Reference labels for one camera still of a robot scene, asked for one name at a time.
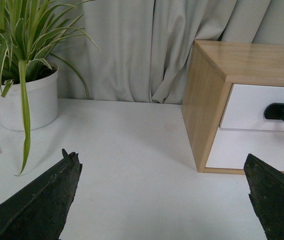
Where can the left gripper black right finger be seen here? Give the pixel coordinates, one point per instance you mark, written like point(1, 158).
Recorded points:
point(266, 195)

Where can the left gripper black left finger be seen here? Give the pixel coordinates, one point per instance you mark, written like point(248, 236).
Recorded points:
point(39, 210)

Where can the wooden drawer cabinet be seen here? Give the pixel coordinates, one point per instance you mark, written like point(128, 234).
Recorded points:
point(215, 67)

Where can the white plant pot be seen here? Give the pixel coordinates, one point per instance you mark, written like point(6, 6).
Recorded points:
point(43, 103)

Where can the green spider plant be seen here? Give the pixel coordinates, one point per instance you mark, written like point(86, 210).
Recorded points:
point(30, 30)

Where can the grey curtain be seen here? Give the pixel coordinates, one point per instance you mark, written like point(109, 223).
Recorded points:
point(139, 50)

